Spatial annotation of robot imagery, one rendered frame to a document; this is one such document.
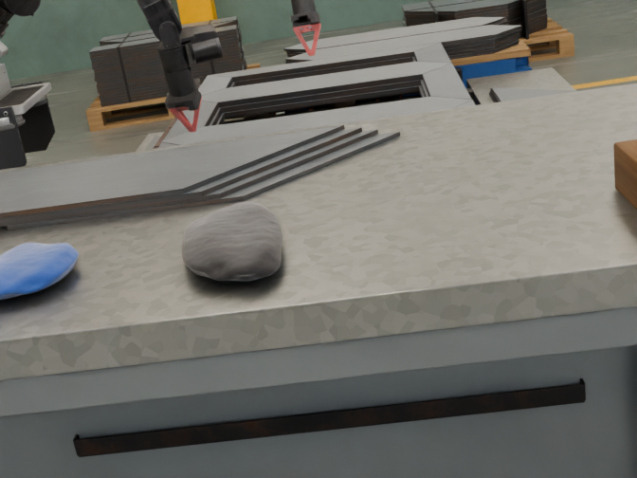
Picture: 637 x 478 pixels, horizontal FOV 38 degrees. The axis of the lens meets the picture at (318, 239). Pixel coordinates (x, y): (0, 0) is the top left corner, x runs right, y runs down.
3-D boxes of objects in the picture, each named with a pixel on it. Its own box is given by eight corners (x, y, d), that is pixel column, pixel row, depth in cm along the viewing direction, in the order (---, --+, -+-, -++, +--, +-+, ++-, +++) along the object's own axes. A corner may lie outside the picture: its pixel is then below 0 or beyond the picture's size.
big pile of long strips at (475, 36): (509, 28, 329) (507, 11, 327) (529, 48, 292) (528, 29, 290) (287, 60, 335) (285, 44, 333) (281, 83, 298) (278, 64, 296)
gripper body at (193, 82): (201, 85, 202) (193, 54, 197) (196, 107, 193) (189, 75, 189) (172, 89, 202) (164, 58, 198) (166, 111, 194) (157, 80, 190)
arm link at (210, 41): (151, 8, 190) (157, 25, 183) (206, -6, 191) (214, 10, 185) (164, 60, 197) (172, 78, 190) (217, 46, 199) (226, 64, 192)
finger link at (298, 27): (326, 54, 235) (320, 16, 233) (324, 52, 227) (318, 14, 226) (300, 59, 235) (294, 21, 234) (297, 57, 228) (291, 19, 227)
